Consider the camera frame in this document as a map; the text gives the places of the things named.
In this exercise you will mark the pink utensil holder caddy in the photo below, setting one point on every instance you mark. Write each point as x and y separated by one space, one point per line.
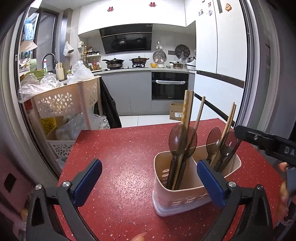
192 193

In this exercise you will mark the black range hood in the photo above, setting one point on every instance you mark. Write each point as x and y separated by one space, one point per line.
126 38

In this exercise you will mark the person's left hand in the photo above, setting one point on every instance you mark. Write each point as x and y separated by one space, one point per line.
139 237

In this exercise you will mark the dark translucent spoon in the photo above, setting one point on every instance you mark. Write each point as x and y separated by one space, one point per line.
177 142
182 166

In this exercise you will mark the dark spoon in holder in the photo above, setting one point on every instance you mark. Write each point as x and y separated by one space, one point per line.
213 141
227 149

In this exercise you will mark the black built-in oven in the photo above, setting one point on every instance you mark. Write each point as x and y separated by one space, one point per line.
169 85

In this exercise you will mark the black wok on stove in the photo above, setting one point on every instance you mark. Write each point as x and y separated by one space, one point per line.
114 63

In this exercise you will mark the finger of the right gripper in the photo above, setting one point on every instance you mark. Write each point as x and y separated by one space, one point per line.
260 139

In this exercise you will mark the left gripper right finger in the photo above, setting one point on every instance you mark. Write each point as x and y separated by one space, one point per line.
256 221

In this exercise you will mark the white refrigerator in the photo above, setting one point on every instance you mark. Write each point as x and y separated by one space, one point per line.
221 52

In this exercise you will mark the cardboard box on floor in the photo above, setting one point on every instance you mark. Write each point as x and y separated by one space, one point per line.
176 110

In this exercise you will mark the person's right hand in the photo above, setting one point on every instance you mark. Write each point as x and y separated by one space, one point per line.
282 207

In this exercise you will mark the beige perforated storage cart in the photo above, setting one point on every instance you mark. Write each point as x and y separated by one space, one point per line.
62 111

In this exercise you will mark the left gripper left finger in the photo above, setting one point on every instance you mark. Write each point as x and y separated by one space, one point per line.
43 222

